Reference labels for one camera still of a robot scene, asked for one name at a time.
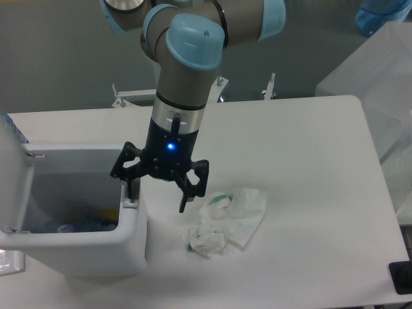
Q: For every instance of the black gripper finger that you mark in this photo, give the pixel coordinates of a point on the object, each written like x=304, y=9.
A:
x=128, y=174
x=189, y=190

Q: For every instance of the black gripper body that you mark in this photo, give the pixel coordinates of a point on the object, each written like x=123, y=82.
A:
x=165, y=154

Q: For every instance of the white push-top trash can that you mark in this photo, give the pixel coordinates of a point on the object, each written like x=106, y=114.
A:
x=40, y=182

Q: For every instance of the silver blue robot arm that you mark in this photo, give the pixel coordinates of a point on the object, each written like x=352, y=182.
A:
x=187, y=42

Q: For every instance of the colourful rubbish inside can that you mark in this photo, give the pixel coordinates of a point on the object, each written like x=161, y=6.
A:
x=86, y=219

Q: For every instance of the crumpled white tissue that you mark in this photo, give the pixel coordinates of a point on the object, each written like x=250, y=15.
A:
x=241, y=210

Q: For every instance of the crumpled green white wrapper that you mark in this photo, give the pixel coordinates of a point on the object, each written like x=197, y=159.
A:
x=207, y=240

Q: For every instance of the blue plastic water bottle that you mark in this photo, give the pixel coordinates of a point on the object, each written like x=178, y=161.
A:
x=10, y=126

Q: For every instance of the metal table clamp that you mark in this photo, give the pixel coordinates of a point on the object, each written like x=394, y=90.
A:
x=268, y=93

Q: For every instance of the clear plastic packet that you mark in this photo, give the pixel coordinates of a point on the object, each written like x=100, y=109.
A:
x=12, y=262

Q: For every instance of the black device at edge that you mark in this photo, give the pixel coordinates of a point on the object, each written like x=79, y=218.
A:
x=401, y=276

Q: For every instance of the blue plastic bag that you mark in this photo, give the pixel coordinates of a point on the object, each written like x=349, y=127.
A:
x=374, y=14

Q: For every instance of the white mounting bracket frame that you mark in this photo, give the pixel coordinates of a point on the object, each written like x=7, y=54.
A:
x=125, y=99

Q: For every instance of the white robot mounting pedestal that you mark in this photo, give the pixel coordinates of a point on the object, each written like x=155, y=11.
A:
x=157, y=70

